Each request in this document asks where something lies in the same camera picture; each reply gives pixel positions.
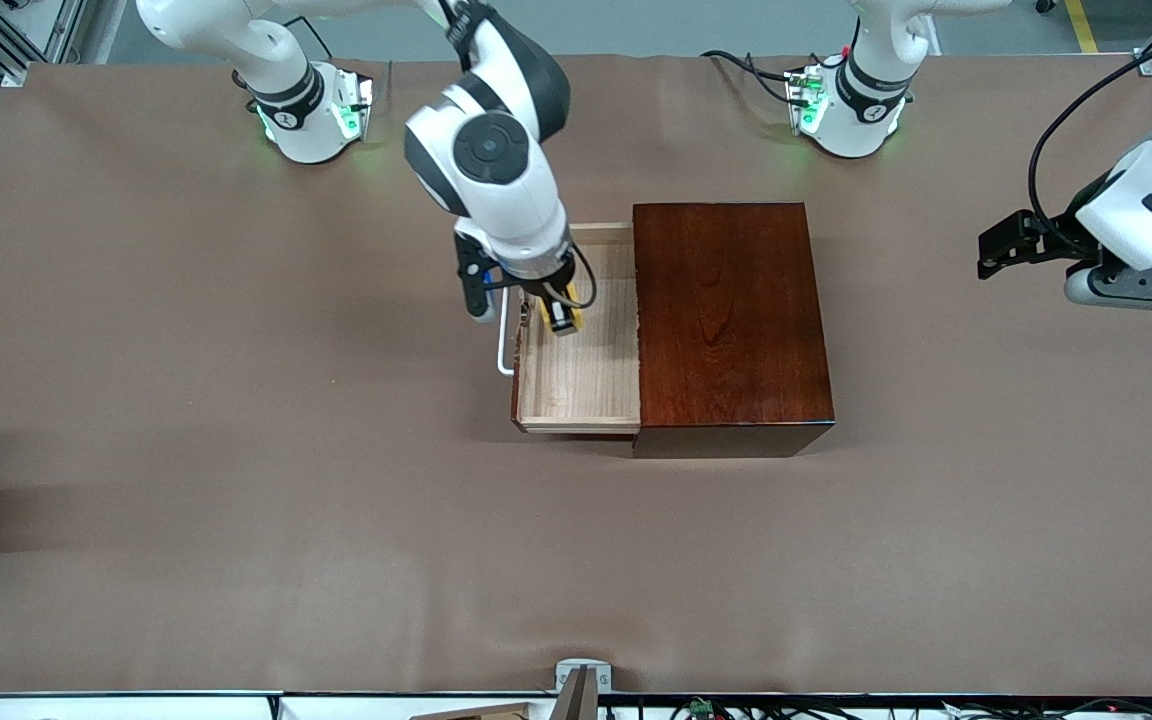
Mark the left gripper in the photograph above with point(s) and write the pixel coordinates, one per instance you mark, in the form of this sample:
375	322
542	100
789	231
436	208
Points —
1064	233

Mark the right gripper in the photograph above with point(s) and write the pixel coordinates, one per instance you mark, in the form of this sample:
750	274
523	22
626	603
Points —
548	289

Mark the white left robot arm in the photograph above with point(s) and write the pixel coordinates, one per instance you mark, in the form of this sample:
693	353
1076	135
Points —
871	90

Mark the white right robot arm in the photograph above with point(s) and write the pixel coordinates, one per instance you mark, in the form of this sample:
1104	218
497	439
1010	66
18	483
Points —
496	150

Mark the dark brown wooden cabinet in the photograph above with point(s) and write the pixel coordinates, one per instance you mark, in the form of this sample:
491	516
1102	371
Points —
736	340

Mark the large table cover sheet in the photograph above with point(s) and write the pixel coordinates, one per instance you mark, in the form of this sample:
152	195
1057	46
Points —
336	560

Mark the flat tan wooden piece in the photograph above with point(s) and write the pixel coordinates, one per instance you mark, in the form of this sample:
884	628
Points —
476	713

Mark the small green connector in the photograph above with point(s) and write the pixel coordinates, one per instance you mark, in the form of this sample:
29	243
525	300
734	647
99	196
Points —
703	707

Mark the white table edge strip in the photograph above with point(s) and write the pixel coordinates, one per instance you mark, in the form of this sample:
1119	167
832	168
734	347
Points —
136	706

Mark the small metal clamp bracket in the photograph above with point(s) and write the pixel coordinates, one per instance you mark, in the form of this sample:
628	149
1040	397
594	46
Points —
583	668

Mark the grey wedge-shaped mount post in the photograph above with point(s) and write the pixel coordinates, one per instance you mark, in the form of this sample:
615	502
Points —
576	700

